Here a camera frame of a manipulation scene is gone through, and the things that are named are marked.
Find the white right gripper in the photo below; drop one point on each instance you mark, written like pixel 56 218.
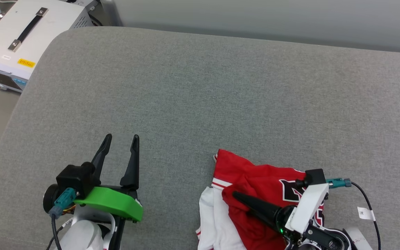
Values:
pixel 307 208

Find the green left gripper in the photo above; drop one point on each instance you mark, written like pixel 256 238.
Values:
pixel 113 203

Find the red and white jersey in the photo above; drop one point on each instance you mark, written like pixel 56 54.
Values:
pixel 252 187

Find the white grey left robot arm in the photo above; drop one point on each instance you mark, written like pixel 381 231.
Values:
pixel 82 236

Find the yellow warning label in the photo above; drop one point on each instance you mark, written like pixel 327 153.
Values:
pixel 26 63

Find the white equipment box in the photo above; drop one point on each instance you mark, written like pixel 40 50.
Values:
pixel 43 31

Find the white partition panel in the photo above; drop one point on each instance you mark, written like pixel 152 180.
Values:
pixel 273 21

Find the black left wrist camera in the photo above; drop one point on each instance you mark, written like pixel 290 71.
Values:
pixel 75 178

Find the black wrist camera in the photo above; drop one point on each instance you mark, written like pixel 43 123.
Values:
pixel 75 178
pixel 313 177

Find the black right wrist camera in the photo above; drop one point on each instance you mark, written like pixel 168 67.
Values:
pixel 313 177

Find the grey partition frame leg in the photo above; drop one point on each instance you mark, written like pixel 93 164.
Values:
pixel 111 14

